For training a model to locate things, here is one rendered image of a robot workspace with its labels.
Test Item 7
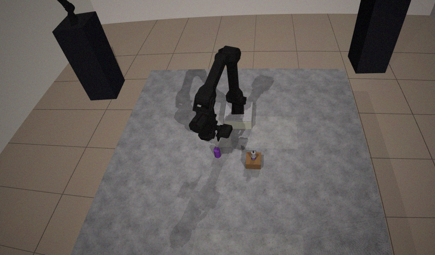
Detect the brown block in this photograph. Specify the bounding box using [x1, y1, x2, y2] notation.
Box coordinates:
[246, 152, 261, 169]

